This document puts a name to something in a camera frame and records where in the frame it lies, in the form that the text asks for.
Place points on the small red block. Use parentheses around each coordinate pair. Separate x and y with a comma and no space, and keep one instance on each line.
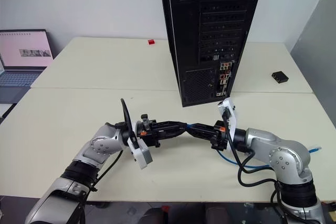
(151,42)

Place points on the open grey laptop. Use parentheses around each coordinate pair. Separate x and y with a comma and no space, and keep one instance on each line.
(23,51)

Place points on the dark rounded shape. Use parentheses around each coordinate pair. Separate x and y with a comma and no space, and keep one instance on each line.
(155,216)

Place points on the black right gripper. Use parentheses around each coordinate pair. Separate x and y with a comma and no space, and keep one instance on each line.
(220,138)

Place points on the small black adapter box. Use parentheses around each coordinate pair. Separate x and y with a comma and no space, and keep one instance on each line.
(279,76)

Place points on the grey partition panel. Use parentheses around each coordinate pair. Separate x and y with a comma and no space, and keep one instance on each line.
(315,51)

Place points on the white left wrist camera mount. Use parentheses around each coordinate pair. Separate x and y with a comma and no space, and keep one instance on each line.
(141,155)

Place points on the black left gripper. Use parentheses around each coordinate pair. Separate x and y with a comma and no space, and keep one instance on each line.
(151,135)

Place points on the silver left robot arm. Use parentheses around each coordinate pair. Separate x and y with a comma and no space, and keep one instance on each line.
(99,148)

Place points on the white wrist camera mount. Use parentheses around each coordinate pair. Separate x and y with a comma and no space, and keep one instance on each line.
(141,155)
(231,113)

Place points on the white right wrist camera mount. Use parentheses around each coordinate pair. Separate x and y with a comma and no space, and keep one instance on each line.
(231,113)

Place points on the black computer tower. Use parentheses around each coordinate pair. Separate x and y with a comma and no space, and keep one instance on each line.
(189,37)

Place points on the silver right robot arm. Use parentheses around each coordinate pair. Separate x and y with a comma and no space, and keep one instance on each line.
(283,155)

